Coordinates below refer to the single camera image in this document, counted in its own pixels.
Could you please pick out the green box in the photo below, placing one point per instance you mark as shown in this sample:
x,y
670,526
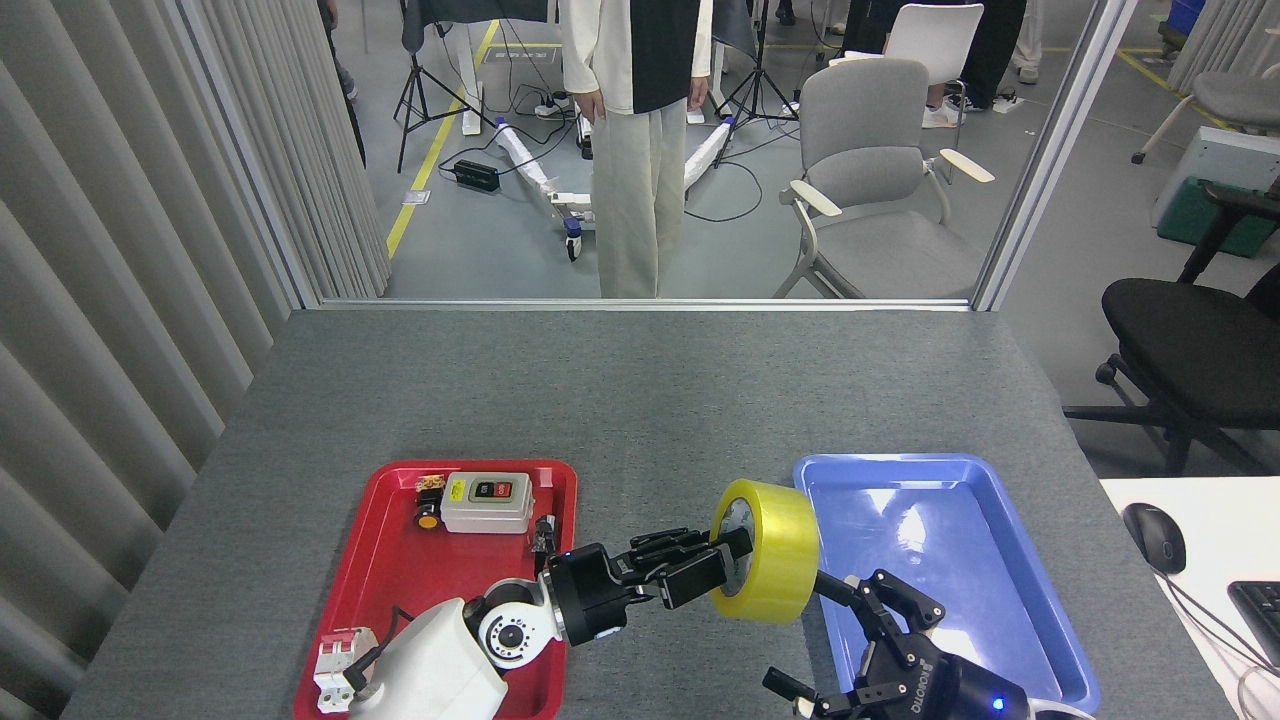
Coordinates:
x,y
1190,215

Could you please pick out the black keyboard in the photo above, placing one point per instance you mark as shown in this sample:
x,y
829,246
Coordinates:
x,y
1262,615

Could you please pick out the background person in beige trousers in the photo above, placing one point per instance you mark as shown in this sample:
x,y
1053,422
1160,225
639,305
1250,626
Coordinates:
x,y
1030,40

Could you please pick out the person's right hand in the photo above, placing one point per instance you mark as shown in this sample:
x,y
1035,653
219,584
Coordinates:
x,y
592,106

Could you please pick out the white circuit breaker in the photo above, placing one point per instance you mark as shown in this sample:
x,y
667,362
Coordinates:
x,y
338,665

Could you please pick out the white two-button switch box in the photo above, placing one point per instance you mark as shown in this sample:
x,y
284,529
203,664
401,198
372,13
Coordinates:
x,y
487,510

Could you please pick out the white side table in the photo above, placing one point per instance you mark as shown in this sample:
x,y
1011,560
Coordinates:
x,y
1230,530

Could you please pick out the grey armchair with white armrests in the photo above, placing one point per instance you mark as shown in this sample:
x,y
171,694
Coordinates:
x,y
880,180

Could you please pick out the blue plastic tray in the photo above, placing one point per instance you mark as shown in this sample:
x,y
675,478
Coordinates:
x,y
950,540

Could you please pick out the grey upholstered chair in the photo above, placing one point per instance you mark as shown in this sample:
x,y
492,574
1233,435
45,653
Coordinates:
x,y
1235,100

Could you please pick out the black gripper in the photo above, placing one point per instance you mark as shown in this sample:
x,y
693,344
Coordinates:
x,y
940,695
595,595

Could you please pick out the black computer mouse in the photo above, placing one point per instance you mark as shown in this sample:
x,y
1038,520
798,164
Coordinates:
x,y
1155,538

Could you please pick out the red plastic tray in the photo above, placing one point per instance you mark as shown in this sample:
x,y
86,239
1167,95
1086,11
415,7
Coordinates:
x,y
400,570

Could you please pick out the white plastic chair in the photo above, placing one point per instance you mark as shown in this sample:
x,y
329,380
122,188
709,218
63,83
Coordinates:
x,y
935,35

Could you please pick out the background person in dark trousers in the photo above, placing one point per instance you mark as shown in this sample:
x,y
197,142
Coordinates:
x,y
350,110

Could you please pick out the silver post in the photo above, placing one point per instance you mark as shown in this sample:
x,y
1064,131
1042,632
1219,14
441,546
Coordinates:
x,y
250,160
1055,150

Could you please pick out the pale grey box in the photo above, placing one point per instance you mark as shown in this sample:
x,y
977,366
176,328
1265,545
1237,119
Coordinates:
x,y
1220,155

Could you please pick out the small black electrical component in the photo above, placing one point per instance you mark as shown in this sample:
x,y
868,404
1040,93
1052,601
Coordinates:
x,y
545,530

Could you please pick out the black push button orange cap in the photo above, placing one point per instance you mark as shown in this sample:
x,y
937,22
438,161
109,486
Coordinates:
x,y
428,510

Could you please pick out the grey vertical blinds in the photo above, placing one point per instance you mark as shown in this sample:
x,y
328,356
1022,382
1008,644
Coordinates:
x,y
100,250

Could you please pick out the black tripod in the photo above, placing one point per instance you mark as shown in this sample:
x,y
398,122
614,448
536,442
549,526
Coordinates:
x,y
757,90
416,95

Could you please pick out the person's left hand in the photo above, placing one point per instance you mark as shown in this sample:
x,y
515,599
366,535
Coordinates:
x,y
697,93

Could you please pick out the yellow tape roll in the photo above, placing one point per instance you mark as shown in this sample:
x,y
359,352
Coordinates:
x,y
785,550

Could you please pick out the silver horizontal rail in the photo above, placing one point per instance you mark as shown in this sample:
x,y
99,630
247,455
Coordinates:
x,y
640,304

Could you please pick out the white stand on wheels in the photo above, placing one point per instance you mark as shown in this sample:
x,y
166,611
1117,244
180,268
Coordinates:
x,y
530,165

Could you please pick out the black office chair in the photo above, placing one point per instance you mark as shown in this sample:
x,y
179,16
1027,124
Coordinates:
x,y
1190,350

